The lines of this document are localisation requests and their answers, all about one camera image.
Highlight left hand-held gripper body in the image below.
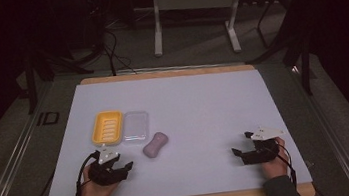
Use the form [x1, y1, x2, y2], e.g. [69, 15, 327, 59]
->
[84, 145, 130, 189]

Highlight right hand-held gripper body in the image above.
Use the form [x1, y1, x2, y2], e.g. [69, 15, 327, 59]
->
[238, 123, 289, 167]

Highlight person's left hand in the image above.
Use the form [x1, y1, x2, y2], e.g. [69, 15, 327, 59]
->
[75, 160, 122, 196]

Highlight person's right hand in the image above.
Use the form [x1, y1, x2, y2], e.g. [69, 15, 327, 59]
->
[256, 135, 293, 181]

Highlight yellow soap dish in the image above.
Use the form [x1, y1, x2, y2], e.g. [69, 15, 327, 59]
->
[88, 108, 128, 148]

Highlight purple soap bar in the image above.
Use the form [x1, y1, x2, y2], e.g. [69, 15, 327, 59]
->
[140, 130, 171, 160]

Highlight clear plastic lid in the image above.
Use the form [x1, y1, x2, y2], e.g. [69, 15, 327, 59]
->
[119, 108, 153, 147]

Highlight pale lavender table mat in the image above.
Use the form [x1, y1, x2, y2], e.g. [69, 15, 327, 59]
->
[29, 57, 314, 196]

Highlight black metal stand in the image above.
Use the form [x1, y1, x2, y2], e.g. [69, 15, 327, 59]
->
[11, 41, 64, 117]
[277, 20, 322, 99]

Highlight white metal stand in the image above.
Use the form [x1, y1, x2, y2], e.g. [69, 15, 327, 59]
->
[147, 0, 254, 64]

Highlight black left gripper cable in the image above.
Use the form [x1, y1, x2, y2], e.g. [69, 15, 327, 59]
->
[70, 150, 106, 196]

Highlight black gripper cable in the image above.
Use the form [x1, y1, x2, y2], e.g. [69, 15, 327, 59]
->
[70, 150, 106, 196]
[268, 140, 299, 191]

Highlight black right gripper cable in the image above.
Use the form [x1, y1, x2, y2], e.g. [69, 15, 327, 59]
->
[268, 140, 299, 191]

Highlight black floor cables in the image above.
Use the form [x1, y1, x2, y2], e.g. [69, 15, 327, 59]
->
[96, 19, 138, 80]

